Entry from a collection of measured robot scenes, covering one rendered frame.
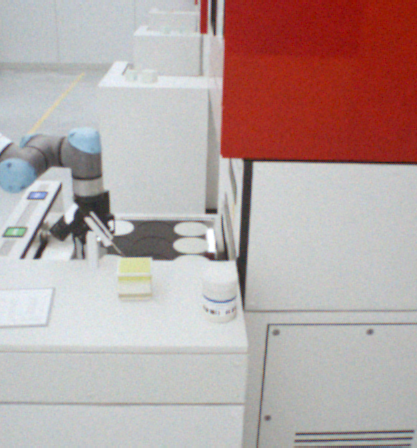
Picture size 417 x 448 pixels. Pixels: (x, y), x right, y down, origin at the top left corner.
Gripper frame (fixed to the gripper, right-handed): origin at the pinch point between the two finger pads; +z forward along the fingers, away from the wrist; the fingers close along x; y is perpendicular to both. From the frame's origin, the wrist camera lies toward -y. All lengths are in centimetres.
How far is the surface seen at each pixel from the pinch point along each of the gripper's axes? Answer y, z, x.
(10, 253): -14.2, -4.7, 11.6
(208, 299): -0.6, -10.5, -43.3
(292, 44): 30, -57, -37
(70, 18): 454, 16, 683
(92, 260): -4.5, -7.5, -9.6
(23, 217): -0.1, -4.3, 29.7
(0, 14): 378, 11, 757
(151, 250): 20.2, 1.3, -2.1
